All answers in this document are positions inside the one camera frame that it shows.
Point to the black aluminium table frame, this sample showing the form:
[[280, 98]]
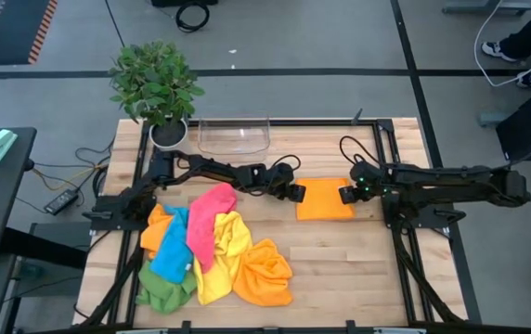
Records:
[[293, 123]]

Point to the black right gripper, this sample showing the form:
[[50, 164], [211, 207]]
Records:
[[365, 181]]

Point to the green microfiber towel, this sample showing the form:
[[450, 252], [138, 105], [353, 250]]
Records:
[[163, 294]]

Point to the yellow microfiber towel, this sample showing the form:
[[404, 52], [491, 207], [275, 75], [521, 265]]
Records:
[[228, 246]]

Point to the pink microfiber towel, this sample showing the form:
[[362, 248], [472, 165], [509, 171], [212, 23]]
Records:
[[207, 222]]

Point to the green leafy plant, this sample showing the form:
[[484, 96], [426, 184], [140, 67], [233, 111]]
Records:
[[154, 83]]

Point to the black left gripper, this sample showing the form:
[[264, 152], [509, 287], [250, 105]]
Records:
[[279, 178]]

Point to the white plant pot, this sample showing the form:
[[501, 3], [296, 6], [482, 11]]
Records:
[[168, 137]]

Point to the black power adapter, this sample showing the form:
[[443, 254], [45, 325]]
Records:
[[61, 201]]

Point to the clear plastic bin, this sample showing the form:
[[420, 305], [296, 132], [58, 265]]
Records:
[[233, 139]]

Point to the grey metal table foot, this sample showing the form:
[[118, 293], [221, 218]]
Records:
[[488, 7]]

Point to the blue microfiber towel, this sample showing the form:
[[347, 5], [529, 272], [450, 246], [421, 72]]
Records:
[[172, 255]]

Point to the black orange-striped floor mat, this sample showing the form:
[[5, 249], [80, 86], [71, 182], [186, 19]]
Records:
[[15, 32]]

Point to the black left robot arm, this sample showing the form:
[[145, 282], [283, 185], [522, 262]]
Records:
[[214, 171]]

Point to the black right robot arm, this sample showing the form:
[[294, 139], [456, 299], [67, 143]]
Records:
[[442, 178]]

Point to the orange microfiber towel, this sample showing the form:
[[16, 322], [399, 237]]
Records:
[[323, 201], [263, 276], [154, 232]]

